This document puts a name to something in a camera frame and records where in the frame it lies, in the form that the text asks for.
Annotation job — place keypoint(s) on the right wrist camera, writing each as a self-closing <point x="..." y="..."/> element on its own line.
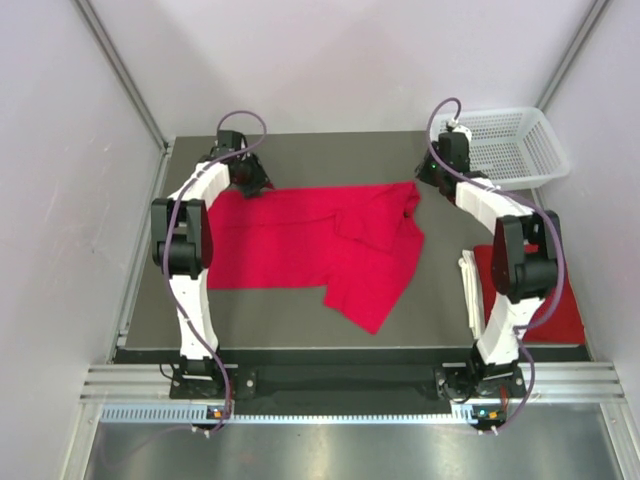
<point x="453" y="125"/>

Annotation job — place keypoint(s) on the aluminium corner post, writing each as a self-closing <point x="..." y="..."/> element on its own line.
<point x="106" y="45"/>
<point x="586" y="27"/>

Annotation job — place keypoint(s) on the white plastic basket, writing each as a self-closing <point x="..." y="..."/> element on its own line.
<point x="516" y="148"/>

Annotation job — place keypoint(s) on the folded dark red t shirt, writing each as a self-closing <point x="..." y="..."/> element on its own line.
<point x="565" y="325"/>

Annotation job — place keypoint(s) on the left aluminium corner post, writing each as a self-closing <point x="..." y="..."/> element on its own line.
<point x="106" y="45"/>

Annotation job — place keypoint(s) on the bright pink-red t shirt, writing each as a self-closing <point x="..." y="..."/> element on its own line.
<point x="360" y="243"/>

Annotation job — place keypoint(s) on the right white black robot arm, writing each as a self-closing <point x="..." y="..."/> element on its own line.
<point x="526" y="264"/>

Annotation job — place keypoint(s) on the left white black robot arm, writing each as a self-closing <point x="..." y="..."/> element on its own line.
<point x="182" y="245"/>

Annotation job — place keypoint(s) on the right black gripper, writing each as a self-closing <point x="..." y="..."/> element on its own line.
<point x="422" y="169"/>

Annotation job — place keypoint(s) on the aluminium front rail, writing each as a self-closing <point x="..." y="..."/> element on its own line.
<point x="546" y="382"/>

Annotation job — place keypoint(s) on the right aluminium corner post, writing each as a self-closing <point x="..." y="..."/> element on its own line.
<point x="586" y="27"/>

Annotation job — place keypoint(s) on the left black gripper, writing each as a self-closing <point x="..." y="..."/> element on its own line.
<point x="259" y="180"/>

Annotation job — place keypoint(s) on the folded white t shirt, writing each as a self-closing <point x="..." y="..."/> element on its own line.
<point x="473" y="293"/>

